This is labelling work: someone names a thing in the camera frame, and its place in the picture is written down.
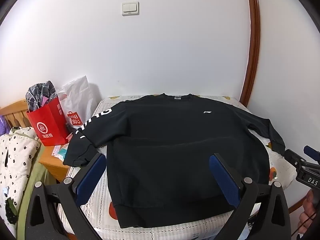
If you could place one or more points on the grey plaid cloth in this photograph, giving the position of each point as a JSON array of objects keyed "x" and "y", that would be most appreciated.
[{"x": 40, "y": 92}]

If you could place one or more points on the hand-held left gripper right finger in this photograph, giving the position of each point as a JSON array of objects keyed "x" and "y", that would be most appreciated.
[{"x": 223, "y": 180}]

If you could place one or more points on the white light switch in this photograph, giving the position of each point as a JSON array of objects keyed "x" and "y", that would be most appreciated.
[{"x": 130, "y": 8}]

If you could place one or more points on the white pink leaflet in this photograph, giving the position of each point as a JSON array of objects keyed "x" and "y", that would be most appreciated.
[{"x": 55, "y": 151}]

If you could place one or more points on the purple cloth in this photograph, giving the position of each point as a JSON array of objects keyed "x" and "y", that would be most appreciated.
[{"x": 3, "y": 126}]

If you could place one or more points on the white floral quilt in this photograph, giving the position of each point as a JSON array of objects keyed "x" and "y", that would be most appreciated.
[{"x": 15, "y": 160}]

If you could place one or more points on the fruit print tablecloth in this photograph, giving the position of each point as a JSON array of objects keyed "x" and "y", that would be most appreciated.
[{"x": 278, "y": 166}]

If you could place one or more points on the blue packet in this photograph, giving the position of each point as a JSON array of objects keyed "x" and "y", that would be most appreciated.
[{"x": 63, "y": 154}]

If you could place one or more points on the brown wooden baseboard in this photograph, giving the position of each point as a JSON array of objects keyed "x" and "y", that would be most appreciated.
[{"x": 298, "y": 205}]

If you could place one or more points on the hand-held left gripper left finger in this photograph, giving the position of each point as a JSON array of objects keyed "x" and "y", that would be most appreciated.
[{"x": 90, "y": 177}]

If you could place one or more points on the red paper bag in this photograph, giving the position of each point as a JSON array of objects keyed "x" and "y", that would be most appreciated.
[{"x": 48, "y": 127}]

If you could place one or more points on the green bed sheet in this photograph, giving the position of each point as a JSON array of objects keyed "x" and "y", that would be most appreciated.
[{"x": 27, "y": 205}]

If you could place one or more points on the wooden headboard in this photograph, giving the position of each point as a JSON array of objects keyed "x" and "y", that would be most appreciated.
[{"x": 13, "y": 112}]

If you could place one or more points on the wooden nightstand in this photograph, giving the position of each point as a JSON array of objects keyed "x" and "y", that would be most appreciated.
[{"x": 52, "y": 166}]

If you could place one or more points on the white plastic shopping bag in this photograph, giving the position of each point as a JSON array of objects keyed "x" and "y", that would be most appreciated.
[{"x": 80, "y": 97}]

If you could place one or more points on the black sweatshirt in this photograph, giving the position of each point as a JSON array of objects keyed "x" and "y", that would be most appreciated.
[{"x": 175, "y": 142}]

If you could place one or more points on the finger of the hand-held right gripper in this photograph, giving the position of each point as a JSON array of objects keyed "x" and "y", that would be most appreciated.
[
  {"x": 295, "y": 158},
  {"x": 312, "y": 153}
]

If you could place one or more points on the brown wooden door frame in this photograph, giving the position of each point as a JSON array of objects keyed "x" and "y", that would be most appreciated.
[{"x": 253, "y": 42}]

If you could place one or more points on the person's right hand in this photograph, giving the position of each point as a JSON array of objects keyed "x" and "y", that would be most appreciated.
[{"x": 308, "y": 212}]

